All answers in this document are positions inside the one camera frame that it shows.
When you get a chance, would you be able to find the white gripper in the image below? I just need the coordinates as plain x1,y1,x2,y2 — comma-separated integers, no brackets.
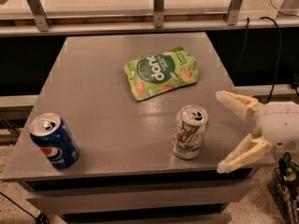
216,91,299,174

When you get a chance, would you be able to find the white green 7up can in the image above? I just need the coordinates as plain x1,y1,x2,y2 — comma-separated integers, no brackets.
172,105,209,160

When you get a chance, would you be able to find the blue pepsi can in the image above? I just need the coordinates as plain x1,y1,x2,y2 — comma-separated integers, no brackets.
30,113,79,169

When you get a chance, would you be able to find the green item in basket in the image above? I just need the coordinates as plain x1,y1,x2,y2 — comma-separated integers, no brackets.
278,152,298,182

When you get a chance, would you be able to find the green snack bag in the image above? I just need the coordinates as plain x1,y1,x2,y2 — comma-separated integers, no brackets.
124,47,199,101

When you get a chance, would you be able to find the grey drawer cabinet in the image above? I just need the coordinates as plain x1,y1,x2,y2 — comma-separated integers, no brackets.
0,32,277,224

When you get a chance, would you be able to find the black wire basket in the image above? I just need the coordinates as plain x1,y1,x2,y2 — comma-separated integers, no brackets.
267,168,299,224

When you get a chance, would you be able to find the metal rail frame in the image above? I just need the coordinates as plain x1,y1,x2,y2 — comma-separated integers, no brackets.
0,0,299,36

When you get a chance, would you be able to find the black hanging cable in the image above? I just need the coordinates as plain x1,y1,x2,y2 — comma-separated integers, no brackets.
234,16,283,105

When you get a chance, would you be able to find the black floor cable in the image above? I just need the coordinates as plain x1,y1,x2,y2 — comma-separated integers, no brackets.
0,191,50,224

